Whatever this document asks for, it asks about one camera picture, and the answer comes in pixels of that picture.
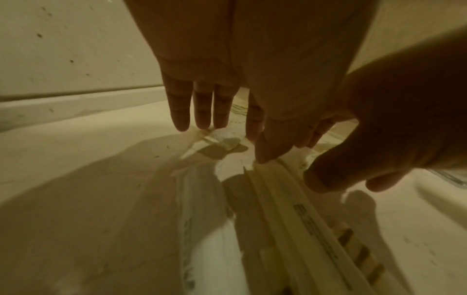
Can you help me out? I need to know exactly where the person's left hand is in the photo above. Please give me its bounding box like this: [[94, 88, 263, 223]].
[[122, 0, 380, 164]]

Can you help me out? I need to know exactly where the person's right hand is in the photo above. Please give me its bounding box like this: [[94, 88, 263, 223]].
[[294, 37, 467, 194]]

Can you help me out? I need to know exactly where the long cream toothbrush packet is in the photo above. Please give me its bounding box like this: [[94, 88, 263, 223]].
[[242, 159, 406, 295]]

